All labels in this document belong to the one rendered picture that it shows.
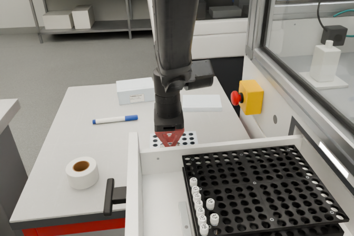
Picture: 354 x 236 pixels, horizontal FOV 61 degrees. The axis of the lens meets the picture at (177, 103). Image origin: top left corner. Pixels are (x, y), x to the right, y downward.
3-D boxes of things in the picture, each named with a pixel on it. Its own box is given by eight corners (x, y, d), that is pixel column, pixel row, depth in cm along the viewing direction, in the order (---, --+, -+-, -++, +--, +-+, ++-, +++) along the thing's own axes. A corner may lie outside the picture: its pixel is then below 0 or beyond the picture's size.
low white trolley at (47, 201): (78, 373, 99) (8, 221, 61) (98, 219, 153) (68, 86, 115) (248, 347, 104) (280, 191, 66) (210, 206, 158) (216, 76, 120)
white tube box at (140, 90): (118, 105, 101) (117, 91, 99) (117, 93, 109) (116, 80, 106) (155, 100, 103) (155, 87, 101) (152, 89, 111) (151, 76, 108)
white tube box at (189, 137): (150, 165, 75) (149, 153, 73) (150, 144, 82) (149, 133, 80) (199, 162, 75) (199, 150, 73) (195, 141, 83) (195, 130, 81)
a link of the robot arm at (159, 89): (149, 63, 65) (156, 74, 60) (180, 59, 66) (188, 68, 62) (151, 91, 68) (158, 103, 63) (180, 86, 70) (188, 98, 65)
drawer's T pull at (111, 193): (104, 219, 44) (102, 213, 44) (108, 183, 51) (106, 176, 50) (128, 216, 45) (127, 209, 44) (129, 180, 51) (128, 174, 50)
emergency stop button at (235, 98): (233, 108, 79) (234, 95, 77) (229, 101, 83) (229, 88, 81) (244, 107, 79) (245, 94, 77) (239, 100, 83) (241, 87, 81)
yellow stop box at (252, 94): (242, 116, 79) (245, 92, 75) (235, 102, 85) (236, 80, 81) (261, 114, 79) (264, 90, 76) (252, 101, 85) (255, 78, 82)
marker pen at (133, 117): (92, 125, 91) (91, 121, 90) (93, 122, 92) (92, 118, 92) (138, 120, 93) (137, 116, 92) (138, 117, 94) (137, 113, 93)
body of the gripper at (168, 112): (180, 107, 74) (180, 80, 71) (184, 130, 65) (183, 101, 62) (154, 108, 74) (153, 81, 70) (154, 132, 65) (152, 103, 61)
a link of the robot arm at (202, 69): (159, 41, 57) (169, 82, 55) (215, 34, 60) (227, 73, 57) (153, 68, 68) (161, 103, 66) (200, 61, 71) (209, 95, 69)
